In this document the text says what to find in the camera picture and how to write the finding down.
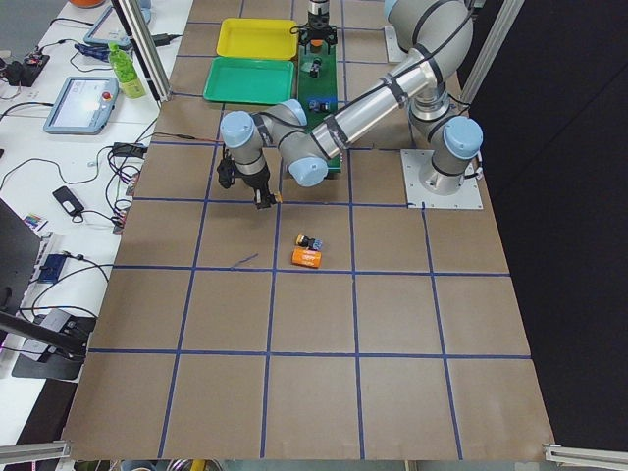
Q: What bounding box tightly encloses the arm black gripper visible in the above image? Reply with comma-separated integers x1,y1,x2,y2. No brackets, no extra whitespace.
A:
217,156,273,209
296,17,338,52

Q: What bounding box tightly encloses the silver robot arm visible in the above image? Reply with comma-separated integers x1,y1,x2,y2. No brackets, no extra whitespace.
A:
297,0,338,53
217,1,473,209

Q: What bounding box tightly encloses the green conveyor belt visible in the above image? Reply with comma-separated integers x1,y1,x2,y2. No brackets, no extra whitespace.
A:
279,44,340,187

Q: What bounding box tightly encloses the yellow plastic tray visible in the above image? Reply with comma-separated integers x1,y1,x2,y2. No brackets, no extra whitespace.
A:
216,18,297,61

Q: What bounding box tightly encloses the green plastic tray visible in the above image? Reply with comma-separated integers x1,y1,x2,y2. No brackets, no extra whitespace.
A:
203,57,294,105

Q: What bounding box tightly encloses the black power adapter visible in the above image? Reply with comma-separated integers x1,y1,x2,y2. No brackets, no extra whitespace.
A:
112,142,147,158

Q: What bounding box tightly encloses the orange printed cylinder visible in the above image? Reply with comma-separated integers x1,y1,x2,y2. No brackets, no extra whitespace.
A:
291,247,322,269

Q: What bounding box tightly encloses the green tea bottle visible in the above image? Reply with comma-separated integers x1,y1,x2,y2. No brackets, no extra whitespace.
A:
108,42,146,99

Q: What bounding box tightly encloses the teach pendant near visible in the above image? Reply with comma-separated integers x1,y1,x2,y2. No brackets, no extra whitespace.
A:
43,77,119,135

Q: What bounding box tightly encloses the teach pendant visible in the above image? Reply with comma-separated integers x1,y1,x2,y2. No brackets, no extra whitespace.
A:
83,6,131,50
43,77,119,135

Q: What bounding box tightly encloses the black phone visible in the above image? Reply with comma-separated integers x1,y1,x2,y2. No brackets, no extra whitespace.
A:
52,186,84,217

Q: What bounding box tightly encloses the teach pendant far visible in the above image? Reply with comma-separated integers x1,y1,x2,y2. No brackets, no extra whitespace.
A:
83,6,131,50

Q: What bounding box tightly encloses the aluminium frame post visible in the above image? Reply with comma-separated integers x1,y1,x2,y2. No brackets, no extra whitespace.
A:
112,0,171,102

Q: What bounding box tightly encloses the right side frame post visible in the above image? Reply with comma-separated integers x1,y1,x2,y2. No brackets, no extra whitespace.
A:
460,0,525,105

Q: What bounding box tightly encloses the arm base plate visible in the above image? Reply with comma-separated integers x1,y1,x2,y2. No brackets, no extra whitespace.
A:
400,149,483,210

